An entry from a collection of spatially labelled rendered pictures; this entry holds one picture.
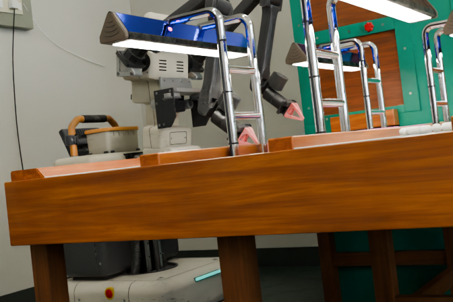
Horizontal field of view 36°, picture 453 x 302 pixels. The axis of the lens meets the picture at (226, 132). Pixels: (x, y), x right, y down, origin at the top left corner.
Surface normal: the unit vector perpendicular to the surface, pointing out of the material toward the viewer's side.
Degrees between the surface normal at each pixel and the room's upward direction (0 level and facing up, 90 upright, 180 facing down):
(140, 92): 90
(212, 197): 90
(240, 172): 90
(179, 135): 98
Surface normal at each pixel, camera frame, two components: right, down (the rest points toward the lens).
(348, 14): -0.53, 0.04
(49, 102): 0.84, -0.11
